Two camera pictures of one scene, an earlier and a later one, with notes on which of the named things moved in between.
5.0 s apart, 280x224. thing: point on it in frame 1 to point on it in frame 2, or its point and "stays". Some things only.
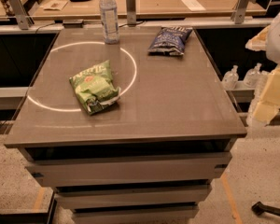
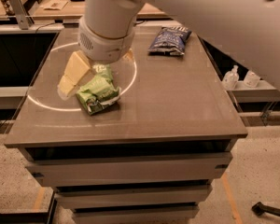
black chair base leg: x=259 y=208 stays
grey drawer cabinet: x=151 y=158 stays
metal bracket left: x=24 y=20 stays
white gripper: x=279 y=42 to x=103 y=47
